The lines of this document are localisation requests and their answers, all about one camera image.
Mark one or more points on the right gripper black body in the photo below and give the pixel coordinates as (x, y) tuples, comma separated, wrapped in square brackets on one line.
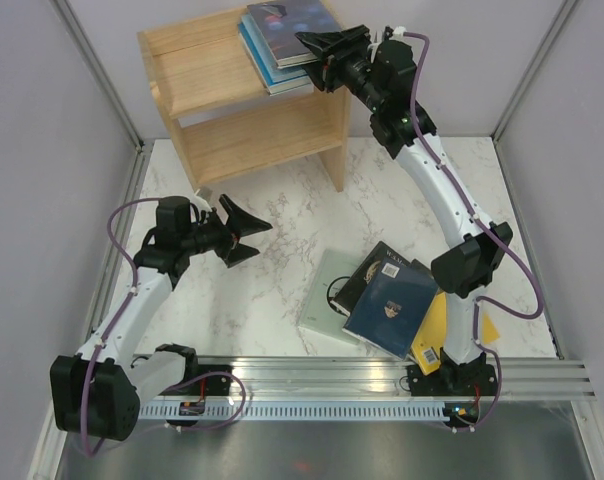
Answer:
[(351, 70)]

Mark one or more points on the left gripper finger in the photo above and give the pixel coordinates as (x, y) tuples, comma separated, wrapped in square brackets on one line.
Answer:
[(239, 223), (239, 254)]

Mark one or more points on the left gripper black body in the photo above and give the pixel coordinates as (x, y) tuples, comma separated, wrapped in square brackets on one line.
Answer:
[(212, 235)]

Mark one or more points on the bright blue book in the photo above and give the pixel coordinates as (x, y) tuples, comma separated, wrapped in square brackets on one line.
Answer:
[(271, 86)]

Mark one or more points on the dark purple galaxy book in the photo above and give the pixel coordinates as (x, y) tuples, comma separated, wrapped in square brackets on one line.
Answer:
[(279, 21)]

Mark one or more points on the light blue book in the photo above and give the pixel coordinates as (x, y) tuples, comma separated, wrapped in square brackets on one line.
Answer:
[(249, 29)]

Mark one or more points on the navy blue crest book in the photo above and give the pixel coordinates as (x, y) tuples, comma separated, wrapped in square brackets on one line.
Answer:
[(392, 307)]

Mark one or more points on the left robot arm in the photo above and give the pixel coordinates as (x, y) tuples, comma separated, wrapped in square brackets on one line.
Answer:
[(98, 391)]

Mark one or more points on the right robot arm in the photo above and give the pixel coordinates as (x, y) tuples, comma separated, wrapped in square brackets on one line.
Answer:
[(383, 76)]

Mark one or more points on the pale green thin file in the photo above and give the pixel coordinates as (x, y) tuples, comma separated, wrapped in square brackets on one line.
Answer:
[(318, 314)]

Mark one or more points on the wooden two-tier shelf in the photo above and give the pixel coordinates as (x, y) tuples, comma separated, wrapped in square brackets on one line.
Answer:
[(218, 114)]

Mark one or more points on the black book white lettering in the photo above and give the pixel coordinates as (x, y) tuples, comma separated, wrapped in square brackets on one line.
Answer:
[(347, 297)]

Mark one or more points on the yellow book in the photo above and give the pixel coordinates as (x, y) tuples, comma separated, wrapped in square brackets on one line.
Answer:
[(430, 336)]

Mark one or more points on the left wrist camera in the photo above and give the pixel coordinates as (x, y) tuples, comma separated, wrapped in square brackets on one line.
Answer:
[(204, 197)]

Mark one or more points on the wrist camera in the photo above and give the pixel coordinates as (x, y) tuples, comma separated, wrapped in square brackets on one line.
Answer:
[(204, 197), (390, 33)]

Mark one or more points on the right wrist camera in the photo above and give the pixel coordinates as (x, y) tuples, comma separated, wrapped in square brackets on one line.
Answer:
[(390, 33)]

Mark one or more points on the white slotted cable duct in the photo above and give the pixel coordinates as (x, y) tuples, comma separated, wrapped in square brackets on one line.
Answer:
[(359, 410)]

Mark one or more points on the right aluminium frame post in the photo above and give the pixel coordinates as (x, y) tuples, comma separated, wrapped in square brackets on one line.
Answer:
[(544, 48)]

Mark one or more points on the aluminium frame post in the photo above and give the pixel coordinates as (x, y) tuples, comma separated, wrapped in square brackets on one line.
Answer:
[(544, 48), (64, 10)]

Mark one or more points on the left aluminium frame post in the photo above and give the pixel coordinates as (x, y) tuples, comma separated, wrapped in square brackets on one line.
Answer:
[(64, 10)]

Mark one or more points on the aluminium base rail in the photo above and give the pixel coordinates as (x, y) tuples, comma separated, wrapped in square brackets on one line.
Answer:
[(365, 378)]

